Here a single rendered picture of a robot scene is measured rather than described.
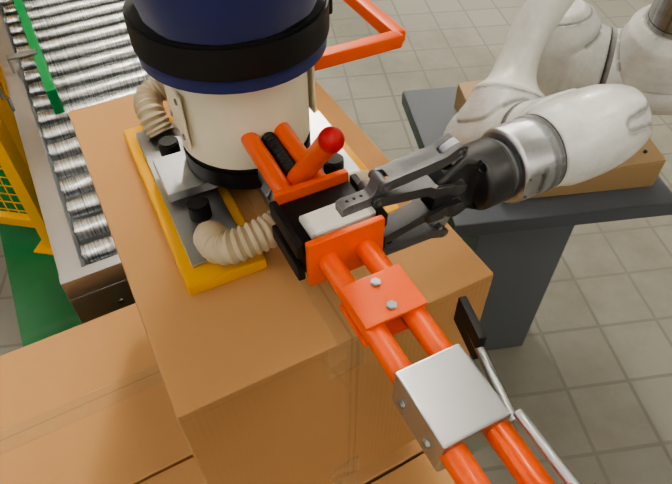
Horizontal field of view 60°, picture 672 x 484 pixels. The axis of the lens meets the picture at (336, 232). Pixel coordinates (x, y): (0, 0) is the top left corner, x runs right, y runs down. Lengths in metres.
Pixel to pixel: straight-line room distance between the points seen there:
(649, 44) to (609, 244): 1.27
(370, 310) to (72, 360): 0.95
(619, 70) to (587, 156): 0.61
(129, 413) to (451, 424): 0.90
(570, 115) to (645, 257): 1.75
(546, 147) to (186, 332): 0.44
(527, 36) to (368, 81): 2.19
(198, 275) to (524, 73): 0.51
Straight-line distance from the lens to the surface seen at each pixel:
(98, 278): 1.43
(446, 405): 0.46
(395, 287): 0.52
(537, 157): 0.65
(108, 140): 0.97
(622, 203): 1.40
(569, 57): 1.27
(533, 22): 0.86
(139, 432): 1.24
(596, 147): 0.70
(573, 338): 2.08
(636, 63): 1.26
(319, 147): 0.50
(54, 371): 1.37
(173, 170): 0.80
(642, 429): 1.99
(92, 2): 2.69
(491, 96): 0.82
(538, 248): 1.60
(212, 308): 0.70
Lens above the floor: 1.62
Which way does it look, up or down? 47 degrees down
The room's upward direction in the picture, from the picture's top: straight up
